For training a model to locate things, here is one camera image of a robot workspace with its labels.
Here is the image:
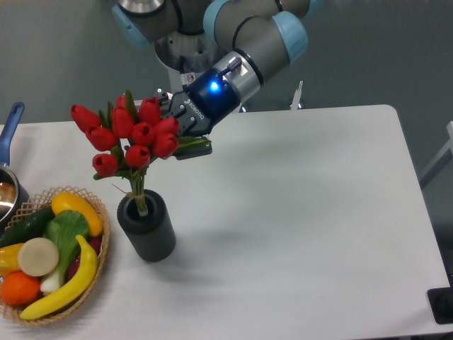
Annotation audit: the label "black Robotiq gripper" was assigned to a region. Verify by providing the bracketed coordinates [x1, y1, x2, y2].
[153, 69, 240, 160]

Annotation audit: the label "red tulip bouquet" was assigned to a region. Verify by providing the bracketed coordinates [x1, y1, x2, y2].
[70, 89, 212, 217]

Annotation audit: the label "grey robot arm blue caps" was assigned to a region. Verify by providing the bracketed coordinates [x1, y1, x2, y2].
[112, 1, 321, 159]

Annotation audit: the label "dark grey ribbed vase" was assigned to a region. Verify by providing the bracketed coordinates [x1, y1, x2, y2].
[117, 189, 176, 263]

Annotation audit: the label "dark red vegetable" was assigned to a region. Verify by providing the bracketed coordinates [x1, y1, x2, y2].
[66, 237, 102, 281]

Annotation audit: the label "green bok choy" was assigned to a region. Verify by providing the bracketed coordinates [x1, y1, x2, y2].
[40, 210, 89, 295]

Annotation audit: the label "yellow banana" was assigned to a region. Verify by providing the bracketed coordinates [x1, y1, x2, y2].
[20, 235, 98, 320]

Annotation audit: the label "green cucumber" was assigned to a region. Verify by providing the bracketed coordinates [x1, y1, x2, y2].
[1, 206, 55, 247]

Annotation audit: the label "beige round disc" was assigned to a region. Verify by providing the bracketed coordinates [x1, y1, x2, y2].
[18, 237, 59, 277]

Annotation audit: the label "yellow bell pepper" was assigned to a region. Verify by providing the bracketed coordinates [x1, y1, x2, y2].
[0, 243, 23, 278]

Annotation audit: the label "orange fruit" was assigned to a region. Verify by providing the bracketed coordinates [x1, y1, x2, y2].
[1, 271, 40, 306]

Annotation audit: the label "woven wicker basket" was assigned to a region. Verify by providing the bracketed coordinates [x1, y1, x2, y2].
[1, 186, 110, 326]

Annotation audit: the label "black device at table edge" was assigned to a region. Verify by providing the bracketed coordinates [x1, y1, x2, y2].
[427, 287, 452, 324]

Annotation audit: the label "blue handled steel pot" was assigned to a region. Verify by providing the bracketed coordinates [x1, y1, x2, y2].
[1, 102, 29, 233]

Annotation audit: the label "white furniture frame right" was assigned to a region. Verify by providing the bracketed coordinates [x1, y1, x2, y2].
[418, 121, 452, 190]

